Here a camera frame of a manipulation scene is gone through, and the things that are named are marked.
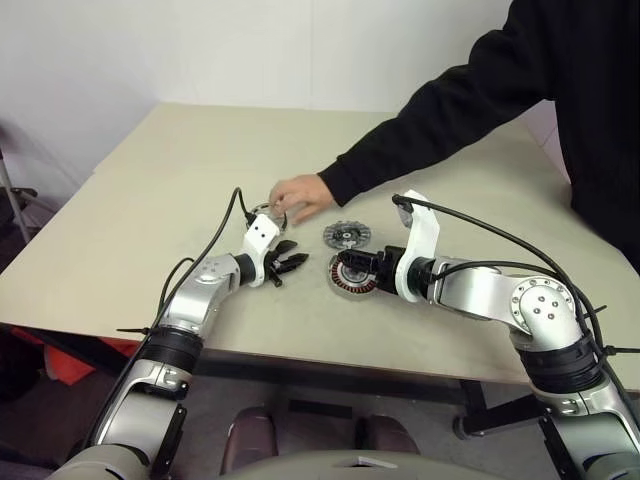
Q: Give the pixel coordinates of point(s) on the grey metal motor cover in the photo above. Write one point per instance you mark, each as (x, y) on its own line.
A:
(345, 234)

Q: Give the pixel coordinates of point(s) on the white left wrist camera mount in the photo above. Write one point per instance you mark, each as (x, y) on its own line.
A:
(260, 232)

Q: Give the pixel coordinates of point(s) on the black metal table frame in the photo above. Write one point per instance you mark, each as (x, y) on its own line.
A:
(480, 410)

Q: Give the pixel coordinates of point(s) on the red orange bag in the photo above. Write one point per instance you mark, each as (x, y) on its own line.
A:
(60, 360)

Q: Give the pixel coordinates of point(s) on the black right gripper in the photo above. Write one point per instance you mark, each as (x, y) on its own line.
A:
(387, 270)

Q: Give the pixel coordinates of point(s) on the grey robot torso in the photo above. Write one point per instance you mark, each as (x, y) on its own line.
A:
(325, 467)

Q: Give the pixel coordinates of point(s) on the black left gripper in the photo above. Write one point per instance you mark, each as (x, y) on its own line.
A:
(273, 270)

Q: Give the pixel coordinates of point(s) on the motor stator with copper windings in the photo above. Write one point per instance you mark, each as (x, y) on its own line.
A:
(350, 288)

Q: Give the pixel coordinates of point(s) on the black zip tie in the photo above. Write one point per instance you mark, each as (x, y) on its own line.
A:
(132, 330)
(622, 350)

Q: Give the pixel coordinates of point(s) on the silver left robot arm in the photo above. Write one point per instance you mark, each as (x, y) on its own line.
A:
(200, 285)

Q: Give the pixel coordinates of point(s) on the person's black sleeved arm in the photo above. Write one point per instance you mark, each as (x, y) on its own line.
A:
(400, 135)

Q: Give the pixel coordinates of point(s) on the dark maroon rounded shape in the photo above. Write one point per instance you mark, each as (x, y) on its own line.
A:
(250, 437)
(387, 434)

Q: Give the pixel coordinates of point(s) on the black caster wheel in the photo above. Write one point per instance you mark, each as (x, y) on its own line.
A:
(462, 429)

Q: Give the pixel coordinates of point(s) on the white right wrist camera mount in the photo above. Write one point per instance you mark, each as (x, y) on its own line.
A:
(422, 230)

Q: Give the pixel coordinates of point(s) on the person's black sweater torso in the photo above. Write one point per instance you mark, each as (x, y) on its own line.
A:
(600, 125)

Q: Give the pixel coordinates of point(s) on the grey metal stand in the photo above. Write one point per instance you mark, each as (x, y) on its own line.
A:
(15, 200)

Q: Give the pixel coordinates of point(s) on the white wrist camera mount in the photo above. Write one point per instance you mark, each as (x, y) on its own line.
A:
(260, 232)
(422, 230)

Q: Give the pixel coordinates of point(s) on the person's bare hand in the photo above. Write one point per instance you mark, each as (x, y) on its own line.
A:
(305, 192)

